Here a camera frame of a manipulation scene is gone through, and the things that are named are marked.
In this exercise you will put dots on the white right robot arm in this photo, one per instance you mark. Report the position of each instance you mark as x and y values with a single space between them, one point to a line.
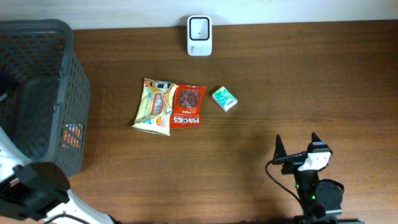
320 200

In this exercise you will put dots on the red Hacks candy bag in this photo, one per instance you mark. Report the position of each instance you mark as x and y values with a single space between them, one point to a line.
187 106

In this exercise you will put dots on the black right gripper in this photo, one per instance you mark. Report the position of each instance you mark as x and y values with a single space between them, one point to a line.
292 162

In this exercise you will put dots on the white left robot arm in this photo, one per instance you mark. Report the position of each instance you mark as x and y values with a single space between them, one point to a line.
40 191

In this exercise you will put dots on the orange snack pack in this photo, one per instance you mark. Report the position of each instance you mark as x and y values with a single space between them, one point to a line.
72 135

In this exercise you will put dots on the yellow snack bag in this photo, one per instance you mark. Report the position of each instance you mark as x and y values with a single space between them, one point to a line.
156 107

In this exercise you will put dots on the grey plastic basket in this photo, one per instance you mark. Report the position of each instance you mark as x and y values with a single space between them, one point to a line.
43 88

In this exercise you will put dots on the white barcode scanner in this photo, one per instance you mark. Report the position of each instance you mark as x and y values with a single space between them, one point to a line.
199 36

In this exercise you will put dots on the teal tissue pack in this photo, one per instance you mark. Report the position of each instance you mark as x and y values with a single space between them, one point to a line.
224 99

